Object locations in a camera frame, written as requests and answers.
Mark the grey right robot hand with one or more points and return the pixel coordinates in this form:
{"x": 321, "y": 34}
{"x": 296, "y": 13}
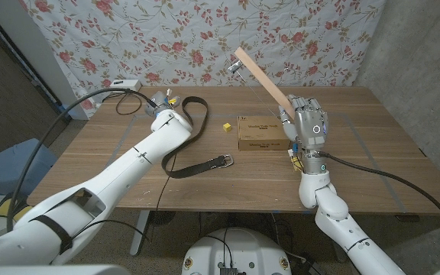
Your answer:
{"x": 311, "y": 126}

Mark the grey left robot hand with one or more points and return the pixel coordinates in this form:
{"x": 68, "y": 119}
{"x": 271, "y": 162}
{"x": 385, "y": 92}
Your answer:
{"x": 159, "y": 103}

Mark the long wooden stick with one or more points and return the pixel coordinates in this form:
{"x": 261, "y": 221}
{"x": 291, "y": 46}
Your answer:
{"x": 262, "y": 78}

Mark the dark brown leather belt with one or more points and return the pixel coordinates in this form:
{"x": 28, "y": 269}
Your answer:
{"x": 189, "y": 172}

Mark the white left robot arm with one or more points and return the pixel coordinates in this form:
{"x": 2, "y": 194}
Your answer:
{"x": 109, "y": 183}

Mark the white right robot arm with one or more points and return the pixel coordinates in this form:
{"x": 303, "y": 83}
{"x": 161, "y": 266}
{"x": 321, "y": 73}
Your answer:
{"x": 334, "y": 214}

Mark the flat cardboard box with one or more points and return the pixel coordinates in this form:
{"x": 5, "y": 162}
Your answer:
{"x": 262, "y": 131}

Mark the white power strip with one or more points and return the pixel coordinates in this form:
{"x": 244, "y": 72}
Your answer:
{"x": 125, "y": 86}

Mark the small yellow block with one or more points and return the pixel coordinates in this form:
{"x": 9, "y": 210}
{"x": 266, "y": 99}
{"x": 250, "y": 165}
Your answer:
{"x": 297, "y": 165}
{"x": 227, "y": 127}

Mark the floral backdrop cloth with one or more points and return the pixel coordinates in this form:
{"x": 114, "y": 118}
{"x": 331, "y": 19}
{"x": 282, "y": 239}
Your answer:
{"x": 204, "y": 38}

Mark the white table leg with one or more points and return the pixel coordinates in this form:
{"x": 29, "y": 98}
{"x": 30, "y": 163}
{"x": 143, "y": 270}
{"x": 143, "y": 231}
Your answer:
{"x": 140, "y": 233}

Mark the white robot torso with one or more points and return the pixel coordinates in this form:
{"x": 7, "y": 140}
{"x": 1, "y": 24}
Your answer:
{"x": 258, "y": 248}

